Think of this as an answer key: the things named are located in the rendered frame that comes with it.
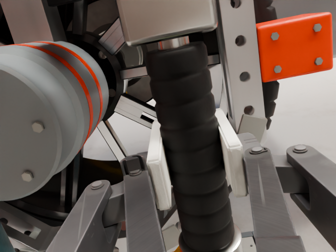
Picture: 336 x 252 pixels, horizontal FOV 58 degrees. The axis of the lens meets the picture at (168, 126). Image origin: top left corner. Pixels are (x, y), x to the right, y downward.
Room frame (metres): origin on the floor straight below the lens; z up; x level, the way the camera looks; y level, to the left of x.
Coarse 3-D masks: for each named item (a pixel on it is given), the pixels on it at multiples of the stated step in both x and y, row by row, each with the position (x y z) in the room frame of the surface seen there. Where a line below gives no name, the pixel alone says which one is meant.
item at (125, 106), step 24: (72, 24) 0.50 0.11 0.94; (96, 48) 0.54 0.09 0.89; (120, 48) 0.50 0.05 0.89; (216, 48) 0.50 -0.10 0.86; (120, 72) 0.49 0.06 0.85; (144, 72) 0.49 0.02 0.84; (216, 72) 0.52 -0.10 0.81; (120, 96) 0.49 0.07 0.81; (216, 96) 0.50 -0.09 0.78; (144, 120) 0.49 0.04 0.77; (120, 144) 0.50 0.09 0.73; (72, 168) 0.65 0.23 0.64; (96, 168) 0.66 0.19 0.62; (120, 168) 0.66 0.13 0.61; (48, 192) 0.54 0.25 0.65; (72, 192) 0.50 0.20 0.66; (48, 216) 0.49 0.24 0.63
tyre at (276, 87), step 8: (256, 0) 0.45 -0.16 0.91; (264, 0) 0.45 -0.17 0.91; (272, 0) 0.46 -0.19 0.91; (256, 8) 0.45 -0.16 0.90; (264, 8) 0.45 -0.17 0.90; (272, 8) 0.46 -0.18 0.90; (256, 16) 0.45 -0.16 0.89; (264, 16) 0.45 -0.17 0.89; (272, 16) 0.45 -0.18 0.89; (264, 88) 0.45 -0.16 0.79; (272, 88) 0.45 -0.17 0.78; (264, 96) 0.45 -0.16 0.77; (272, 96) 0.45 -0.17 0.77; (264, 104) 0.45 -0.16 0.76; (272, 104) 0.46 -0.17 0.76; (272, 112) 0.46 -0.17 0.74; (32, 216) 0.49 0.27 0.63; (40, 216) 0.49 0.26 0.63; (48, 224) 0.48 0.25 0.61; (56, 224) 0.48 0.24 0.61
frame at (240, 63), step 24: (216, 0) 0.39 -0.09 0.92; (240, 0) 0.38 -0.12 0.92; (240, 24) 0.37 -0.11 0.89; (240, 48) 0.37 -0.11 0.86; (240, 72) 0.38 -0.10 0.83; (240, 96) 0.38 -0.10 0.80; (240, 120) 0.38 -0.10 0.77; (264, 120) 0.37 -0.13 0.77; (0, 216) 0.45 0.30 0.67; (24, 216) 0.45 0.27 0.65; (168, 216) 0.39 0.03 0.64; (24, 240) 0.41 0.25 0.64; (48, 240) 0.42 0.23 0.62; (120, 240) 0.39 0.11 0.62; (168, 240) 0.38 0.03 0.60
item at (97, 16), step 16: (112, 0) 0.92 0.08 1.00; (96, 16) 0.92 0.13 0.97; (112, 16) 0.92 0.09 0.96; (96, 32) 0.92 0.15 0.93; (128, 48) 0.87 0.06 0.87; (144, 48) 0.92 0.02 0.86; (128, 64) 0.87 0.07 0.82; (128, 80) 0.88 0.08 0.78; (144, 80) 0.92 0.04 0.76; (144, 96) 0.92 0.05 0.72
